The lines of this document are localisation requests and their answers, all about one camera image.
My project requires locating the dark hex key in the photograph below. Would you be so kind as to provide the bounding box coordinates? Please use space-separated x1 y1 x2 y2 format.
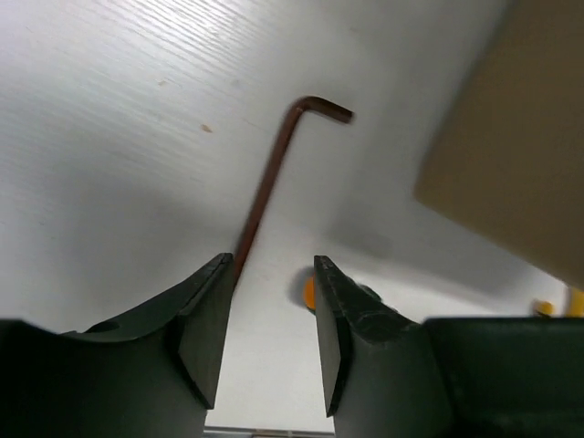
234 96 354 286

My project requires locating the green stubby screwdriver left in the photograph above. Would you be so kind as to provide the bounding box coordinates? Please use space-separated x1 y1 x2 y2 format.
300 273 384 316

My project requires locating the tan plastic toolbox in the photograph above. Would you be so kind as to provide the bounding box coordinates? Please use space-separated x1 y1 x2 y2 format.
414 1 583 287

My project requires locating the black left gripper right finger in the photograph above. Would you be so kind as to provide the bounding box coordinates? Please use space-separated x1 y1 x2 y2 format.
314 255 583 437

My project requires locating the yellow pliers centre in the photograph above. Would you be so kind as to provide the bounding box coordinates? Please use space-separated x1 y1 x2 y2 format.
533 287 584 318

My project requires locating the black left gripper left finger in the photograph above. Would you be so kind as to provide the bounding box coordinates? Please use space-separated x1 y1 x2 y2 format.
1 253 234 437

